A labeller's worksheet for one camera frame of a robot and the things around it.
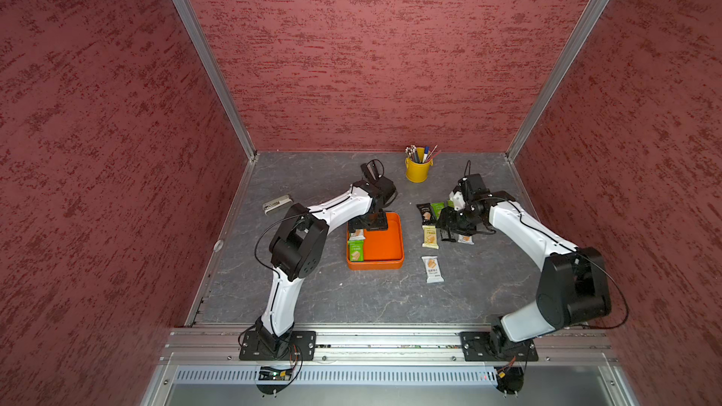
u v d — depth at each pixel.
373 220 0.82
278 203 1.01
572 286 0.44
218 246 0.97
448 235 0.95
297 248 0.53
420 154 1.09
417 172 1.09
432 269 0.87
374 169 1.13
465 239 0.94
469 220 0.74
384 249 0.91
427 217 1.00
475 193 0.70
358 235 0.92
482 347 0.74
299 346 0.74
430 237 0.95
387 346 0.76
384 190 0.77
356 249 0.89
